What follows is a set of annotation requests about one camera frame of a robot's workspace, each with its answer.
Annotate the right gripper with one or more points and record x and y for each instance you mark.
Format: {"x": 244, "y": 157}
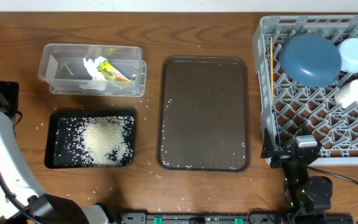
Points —
{"x": 281, "y": 156}

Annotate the white cup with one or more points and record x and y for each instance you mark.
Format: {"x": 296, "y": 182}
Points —
{"x": 348, "y": 94}

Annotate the dark blue plate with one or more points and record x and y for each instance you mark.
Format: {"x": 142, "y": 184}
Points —
{"x": 310, "y": 60}

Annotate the wooden chopstick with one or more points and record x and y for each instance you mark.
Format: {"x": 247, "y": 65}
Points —
{"x": 271, "y": 69}

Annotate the light blue bowl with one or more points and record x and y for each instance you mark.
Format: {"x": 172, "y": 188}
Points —
{"x": 348, "y": 50}

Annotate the pile of white rice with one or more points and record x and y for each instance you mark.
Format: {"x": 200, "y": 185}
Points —
{"x": 105, "y": 141}

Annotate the yellow green snack wrapper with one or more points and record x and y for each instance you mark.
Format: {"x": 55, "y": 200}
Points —
{"x": 110, "y": 72}

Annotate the white napkin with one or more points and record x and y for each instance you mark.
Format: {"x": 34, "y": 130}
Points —
{"x": 98, "y": 79}

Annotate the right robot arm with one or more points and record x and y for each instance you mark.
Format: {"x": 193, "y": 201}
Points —
{"x": 309, "y": 196}

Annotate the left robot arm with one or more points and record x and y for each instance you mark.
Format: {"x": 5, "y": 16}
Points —
{"x": 22, "y": 198}

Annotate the grey dishwasher rack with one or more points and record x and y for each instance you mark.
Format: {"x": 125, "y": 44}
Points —
{"x": 296, "y": 104}

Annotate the brown serving tray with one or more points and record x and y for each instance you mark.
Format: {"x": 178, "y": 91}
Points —
{"x": 204, "y": 115}

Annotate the black plastic tray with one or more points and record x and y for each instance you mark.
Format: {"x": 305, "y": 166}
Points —
{"x": 53, "y": 126}

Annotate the clear plastic bin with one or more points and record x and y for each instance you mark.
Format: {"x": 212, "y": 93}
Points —
{"x": 65, "y": 61}

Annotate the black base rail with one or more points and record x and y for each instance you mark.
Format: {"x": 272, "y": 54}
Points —
{"x": 252, "y": 218}

